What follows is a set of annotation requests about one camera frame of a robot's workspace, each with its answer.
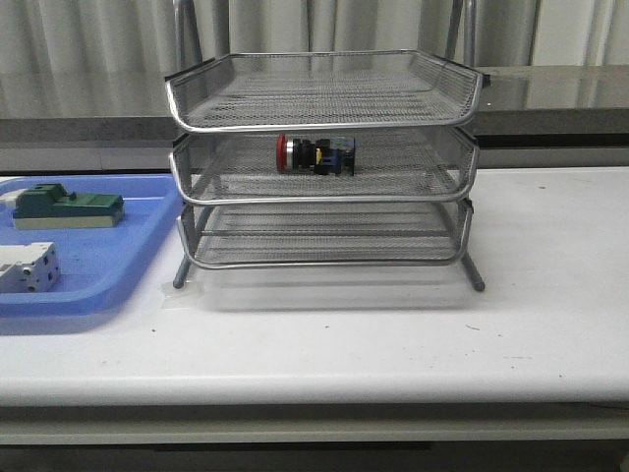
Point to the white circuit breaker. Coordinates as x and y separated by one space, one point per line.
29 268

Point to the silver mesh top tray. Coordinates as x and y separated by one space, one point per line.
262 92

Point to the silver mesh tray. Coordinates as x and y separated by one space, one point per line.
433 164
276 235
262 92

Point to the green terminal block module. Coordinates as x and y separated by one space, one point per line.
51 206

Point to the clear adhesive tape strip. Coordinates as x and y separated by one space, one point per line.
180 298

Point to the silver mesh bottom tray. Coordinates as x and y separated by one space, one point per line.
276 235

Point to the red emergency stop button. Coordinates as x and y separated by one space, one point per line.
325 156

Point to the blue plastic tray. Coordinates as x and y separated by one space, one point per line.
99 267

